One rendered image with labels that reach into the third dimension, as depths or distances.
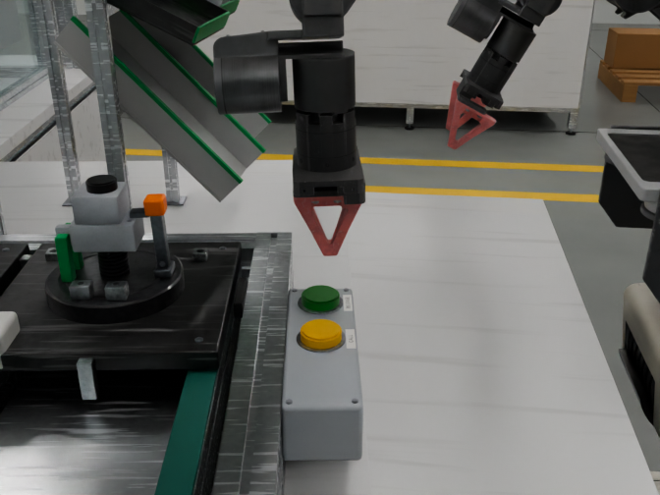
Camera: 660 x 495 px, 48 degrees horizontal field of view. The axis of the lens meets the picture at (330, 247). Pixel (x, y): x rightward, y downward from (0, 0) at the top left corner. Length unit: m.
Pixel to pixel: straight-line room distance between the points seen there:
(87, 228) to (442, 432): 0.41
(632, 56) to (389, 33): 2.27
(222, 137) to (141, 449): 0.53
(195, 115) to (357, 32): 3.62
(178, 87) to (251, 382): 0.53
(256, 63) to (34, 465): 0.39
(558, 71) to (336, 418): 4.22
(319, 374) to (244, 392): 0.07
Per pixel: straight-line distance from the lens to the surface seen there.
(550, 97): 4.80
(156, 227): 0.77
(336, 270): 1.07
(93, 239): 0.77
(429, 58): 4.68
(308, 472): 0.73
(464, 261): 1.11
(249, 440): 0.62
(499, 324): 0.96
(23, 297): 0.84
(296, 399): 0.65
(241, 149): 1.08
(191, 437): 0.64
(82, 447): 0.70
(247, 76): 0.67
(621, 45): 6.21
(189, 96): 1.08
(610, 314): 2.83
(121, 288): 0.75
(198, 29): 0.92
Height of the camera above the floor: 1.35
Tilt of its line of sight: 25 degrees down
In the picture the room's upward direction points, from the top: straight up
